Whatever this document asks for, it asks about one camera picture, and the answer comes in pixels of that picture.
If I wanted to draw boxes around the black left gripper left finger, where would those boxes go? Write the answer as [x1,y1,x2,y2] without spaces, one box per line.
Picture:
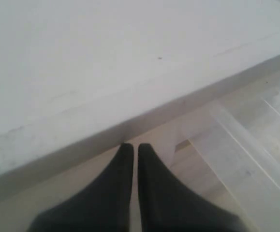
[28,143,134,232]

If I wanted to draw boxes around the clear drawer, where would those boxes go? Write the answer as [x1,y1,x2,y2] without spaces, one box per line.
[170,94,280,232]

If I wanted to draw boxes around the white plastic drawer cabinet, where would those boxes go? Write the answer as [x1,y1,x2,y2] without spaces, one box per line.
[0,0,280,175]

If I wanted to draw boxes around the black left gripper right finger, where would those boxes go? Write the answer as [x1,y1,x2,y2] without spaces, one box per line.
[137,143,248,232]

